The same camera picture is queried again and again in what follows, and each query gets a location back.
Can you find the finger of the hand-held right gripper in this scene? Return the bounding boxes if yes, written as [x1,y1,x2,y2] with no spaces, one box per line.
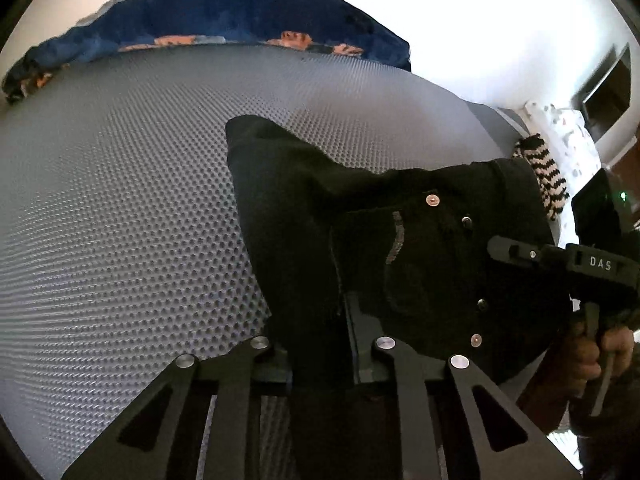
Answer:
[487,236,571,272]

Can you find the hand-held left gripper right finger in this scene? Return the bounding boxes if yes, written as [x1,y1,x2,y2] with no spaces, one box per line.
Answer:
[352,337,581,480]

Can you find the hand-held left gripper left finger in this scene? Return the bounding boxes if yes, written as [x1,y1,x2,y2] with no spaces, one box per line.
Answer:
[60,337,293,480]

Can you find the black pants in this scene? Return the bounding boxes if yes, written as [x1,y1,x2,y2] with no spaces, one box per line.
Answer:
[225,115,576,480]

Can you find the person's right forearm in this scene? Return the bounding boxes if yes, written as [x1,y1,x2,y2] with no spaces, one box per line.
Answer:
[570,360,640,480]

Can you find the person's right hand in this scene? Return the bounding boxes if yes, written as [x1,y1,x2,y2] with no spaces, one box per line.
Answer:
[559,319,635,397]

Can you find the black white striped knit cloth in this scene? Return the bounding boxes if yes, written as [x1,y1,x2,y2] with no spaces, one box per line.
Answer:
[511,132,570,222]

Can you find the blue floral blanket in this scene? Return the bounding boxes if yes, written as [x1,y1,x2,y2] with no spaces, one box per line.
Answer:
[2,0,412,106]

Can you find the dark wall-mounted frame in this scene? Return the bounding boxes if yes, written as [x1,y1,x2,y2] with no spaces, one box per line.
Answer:
[577,45,633,136]

